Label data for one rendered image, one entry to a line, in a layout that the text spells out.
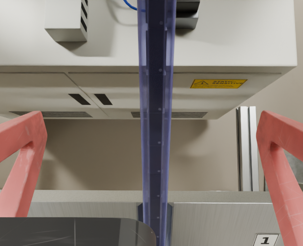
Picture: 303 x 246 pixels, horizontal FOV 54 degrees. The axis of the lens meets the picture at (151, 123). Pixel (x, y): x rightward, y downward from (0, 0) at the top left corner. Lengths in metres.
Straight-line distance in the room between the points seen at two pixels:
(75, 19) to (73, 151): 0.71
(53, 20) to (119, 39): 0.10
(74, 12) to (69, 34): 0.03
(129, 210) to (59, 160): 0.90
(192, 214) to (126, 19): 0.34
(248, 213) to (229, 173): 0.87
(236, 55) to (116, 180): 0.71
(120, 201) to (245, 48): 0.34
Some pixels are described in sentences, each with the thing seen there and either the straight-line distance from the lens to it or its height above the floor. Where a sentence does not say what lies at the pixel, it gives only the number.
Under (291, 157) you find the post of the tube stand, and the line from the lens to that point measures 1.13.
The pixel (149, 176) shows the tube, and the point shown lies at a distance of 0.16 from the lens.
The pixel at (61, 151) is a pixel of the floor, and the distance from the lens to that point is 1.09.
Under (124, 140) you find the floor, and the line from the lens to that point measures 1.05.
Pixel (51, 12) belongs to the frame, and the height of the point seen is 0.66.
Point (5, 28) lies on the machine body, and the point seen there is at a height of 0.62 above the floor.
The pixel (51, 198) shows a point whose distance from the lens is 0.21.
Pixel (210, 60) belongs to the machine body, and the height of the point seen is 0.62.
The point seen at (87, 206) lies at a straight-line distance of 0.20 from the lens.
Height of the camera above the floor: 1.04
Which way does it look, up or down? 83 degrees down
